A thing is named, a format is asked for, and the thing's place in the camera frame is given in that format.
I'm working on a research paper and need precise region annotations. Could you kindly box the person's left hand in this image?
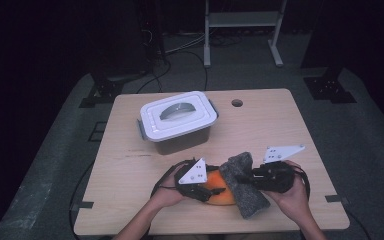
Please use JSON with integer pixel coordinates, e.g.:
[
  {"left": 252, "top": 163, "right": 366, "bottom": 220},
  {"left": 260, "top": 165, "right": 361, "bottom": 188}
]
[{"left": 149, "top": 166, "right": 188, "bottom": 210}]

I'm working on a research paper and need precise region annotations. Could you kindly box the orange round fruit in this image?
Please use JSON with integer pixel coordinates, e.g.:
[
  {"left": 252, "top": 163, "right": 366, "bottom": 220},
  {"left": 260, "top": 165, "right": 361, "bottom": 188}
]
[{"left": 201, "top": 169, "right": 238, "bottom": 207}]

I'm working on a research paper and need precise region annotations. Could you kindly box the black stand base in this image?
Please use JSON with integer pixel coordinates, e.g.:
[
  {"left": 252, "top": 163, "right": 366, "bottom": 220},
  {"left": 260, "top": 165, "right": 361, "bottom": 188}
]
[
  {"left": 302, "top": 66, "right": 358, "bottom": 105},
  {"left": 78, "top": 78, "right": 125, "bottom": 109}
]

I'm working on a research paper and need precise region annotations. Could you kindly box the translucent grey storage box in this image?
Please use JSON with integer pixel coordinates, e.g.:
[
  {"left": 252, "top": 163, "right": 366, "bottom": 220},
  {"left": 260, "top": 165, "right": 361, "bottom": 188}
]
[{"left": 136, "top": 99, "right": 220, "bottom": 156}]

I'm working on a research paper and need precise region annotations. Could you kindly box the left hand-held gripper cable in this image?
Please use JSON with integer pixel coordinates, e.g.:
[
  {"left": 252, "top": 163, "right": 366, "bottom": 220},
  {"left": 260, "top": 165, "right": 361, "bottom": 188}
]
[{"left": 150, "top": 158, "right": 196, "bottom": 198}]

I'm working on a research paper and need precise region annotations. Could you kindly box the grey fluffy cloth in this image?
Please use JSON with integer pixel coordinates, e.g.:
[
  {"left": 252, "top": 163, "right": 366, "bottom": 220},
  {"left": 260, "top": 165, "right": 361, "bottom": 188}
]
[{"left": 218, "top": 151, "right": 271, "bottom": 220}]

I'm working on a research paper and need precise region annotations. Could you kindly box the hand-held gripper cable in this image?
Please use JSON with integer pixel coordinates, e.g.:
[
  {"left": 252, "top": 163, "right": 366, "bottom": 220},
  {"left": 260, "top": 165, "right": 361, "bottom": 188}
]
[
  {"left": 291, "top": 165, "right": 311, "bottom": 202},
  {"left": 150, "top": 158, "right": 196, "bottom": 198}
]

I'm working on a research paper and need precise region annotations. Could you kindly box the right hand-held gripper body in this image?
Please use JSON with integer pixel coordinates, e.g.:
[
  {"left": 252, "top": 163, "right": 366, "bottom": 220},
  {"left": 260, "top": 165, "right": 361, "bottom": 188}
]
[{"left": 251, "top": 144, "right": 306, "bottom": 195}]

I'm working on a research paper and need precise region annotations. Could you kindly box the black tape strip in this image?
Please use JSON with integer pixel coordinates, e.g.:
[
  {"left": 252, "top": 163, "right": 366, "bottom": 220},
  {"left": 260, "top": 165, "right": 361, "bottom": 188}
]
[
  {"left": 69, "top": 200, "right": 95, "bottom": 212},
  {"left": 324, "top": 194, "right": 350, "bottom": 204}
]

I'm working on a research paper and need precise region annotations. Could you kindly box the black floor cable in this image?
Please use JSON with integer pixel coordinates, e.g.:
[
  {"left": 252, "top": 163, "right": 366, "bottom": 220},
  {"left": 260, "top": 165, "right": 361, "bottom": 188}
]
[{"left": 135, "top": 49, "right": 210, "bottom": 95}]

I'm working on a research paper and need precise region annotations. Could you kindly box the right hand-held gripper cable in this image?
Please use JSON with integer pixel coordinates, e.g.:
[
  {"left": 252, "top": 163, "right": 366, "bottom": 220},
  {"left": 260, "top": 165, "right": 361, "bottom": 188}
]
[{"left": 291, "top": 165, "right": 311, "bottom": 202}]

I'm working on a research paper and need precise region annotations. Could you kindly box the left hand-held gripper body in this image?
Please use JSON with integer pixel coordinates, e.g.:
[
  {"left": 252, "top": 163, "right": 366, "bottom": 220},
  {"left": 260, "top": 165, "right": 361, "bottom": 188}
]
[{"left": 174, "top": 157, "right": 215, "bottom": 203}]

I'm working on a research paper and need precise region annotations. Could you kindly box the person's right hand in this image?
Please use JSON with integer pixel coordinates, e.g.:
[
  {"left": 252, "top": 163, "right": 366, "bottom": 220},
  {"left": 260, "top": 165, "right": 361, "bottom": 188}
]
[{"left": 263, "top": 160, "right": 310, "bottom": 222}]

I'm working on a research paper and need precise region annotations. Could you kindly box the white metal stand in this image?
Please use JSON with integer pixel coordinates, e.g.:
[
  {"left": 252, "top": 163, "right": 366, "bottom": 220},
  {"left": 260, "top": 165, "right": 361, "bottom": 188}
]
[{"left": 203, "top": 0, "right": 288, "bottom": 69}]

